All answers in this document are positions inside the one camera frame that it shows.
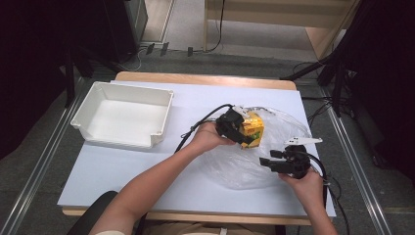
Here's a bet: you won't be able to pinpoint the light wooden shelf unit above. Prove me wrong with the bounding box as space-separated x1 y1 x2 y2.
203 0 361 62

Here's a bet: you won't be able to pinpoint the person's right hand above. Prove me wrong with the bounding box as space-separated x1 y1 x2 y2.
277 168 325 206

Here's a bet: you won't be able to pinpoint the clear plastic bag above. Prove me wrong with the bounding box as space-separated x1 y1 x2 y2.
202 105 313 191

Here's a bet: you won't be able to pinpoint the black tripod stand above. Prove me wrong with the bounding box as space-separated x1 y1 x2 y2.
279 48 355 118

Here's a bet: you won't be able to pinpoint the black hanging cable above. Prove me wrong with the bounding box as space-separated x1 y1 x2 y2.
206 0 227 54

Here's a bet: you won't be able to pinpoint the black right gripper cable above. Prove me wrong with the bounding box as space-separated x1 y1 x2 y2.
306 152 350 235

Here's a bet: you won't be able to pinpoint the white floor cable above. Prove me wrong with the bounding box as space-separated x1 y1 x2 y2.
116 48 146 72

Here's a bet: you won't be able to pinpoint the person's left hand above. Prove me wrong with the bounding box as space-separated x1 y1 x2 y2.
189 121 237 156

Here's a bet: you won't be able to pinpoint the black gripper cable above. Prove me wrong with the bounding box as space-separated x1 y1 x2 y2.
306 152 350 235
173 103 235 155

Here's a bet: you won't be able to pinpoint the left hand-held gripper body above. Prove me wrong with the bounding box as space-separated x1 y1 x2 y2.
214 107 252 141

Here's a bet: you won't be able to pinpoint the yellow juice carton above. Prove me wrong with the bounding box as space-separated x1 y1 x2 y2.
239 112 265 150

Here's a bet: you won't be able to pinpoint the white plastic bin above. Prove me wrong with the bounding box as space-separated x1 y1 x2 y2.
69 81 175 151

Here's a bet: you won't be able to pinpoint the black floor cables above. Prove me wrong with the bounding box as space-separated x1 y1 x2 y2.
292 61 351 129

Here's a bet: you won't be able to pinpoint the black metal stand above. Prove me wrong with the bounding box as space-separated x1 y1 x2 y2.
62 45 97 110

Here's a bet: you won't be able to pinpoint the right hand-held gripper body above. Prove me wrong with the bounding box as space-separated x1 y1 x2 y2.
281 136 324 180

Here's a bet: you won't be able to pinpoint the metal floor rail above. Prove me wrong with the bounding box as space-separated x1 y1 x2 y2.
319 87 394 235
0 76 86 235

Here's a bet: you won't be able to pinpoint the black cabinet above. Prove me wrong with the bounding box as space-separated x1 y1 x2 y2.
102 0 149 64

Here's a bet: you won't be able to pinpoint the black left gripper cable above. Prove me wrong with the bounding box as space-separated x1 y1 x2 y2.
173 103 235 155

